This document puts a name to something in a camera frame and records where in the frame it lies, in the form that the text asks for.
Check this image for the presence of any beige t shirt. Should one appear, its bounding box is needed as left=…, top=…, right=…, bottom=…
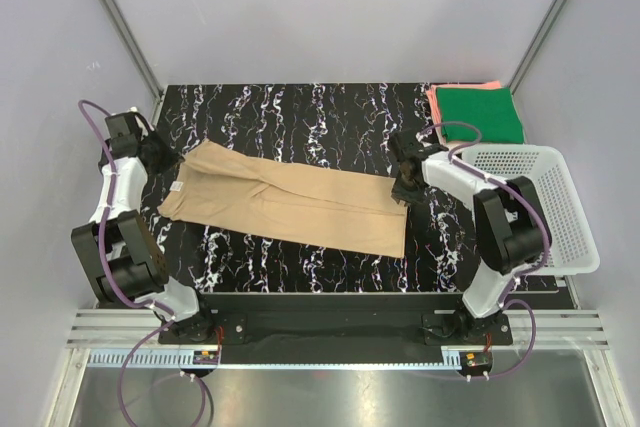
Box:
left=158, top=140, right=407, bottom=258

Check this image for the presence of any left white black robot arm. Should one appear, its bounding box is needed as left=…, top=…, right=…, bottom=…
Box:
left=71, top=108, right=216, bottom=343

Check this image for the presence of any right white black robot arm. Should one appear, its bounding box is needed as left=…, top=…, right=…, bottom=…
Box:
left=388, top=131, right=551, bottom=344

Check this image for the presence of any cream folded t shirt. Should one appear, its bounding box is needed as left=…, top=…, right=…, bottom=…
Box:
left=444, top=141, right=474, bottom=156

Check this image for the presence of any pink folded t shirt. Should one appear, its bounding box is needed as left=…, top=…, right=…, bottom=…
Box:
left=427, top=81, right=502, bottom=142

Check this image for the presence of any green folded t shirt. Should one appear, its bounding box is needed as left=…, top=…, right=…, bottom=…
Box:
left=436, top=88, right=524, bottom=144

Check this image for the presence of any white plastic mesh basket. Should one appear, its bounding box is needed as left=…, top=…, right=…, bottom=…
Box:
left=461, top=144, right=600, bottom=276

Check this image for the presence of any right small circuit board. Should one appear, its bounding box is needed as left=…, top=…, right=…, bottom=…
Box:
left=464, top=352, right=493, bottom=368

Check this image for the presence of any small circuit board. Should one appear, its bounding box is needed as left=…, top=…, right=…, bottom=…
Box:
left=464, top=352, right=493, bottom=368
left=193, top=350, right=221, bottom=365

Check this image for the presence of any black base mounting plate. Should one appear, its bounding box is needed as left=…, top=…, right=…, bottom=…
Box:
left=97, top=291, right=571, bottom=366

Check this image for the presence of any left small circuit board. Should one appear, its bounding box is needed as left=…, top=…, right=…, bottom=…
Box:
left=193, top=350, right=221, bottom=365

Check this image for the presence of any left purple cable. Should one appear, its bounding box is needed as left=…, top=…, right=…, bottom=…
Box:
left=78, top=100, right=216, bottom=426

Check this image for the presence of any left aluminium frame post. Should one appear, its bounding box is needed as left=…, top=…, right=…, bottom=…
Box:
left=99, top=0, right=164, bottom=101

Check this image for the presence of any aluminium frame post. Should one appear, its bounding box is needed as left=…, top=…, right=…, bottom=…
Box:
left=508, top=0, right=570, bottom=94
left=99, top=0, right=164, bottom=101

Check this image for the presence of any aluminium rail profile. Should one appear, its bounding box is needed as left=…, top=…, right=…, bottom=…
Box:
left=66, top=309, right=161, bottom=348

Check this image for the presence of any grey slotted cable duct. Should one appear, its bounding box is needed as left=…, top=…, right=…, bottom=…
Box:
left=88, top=347, right=461, bottom=371

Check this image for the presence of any right aluminium frame post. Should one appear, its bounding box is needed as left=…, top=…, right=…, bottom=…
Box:
left=508, top=0, right=570, bottom=94

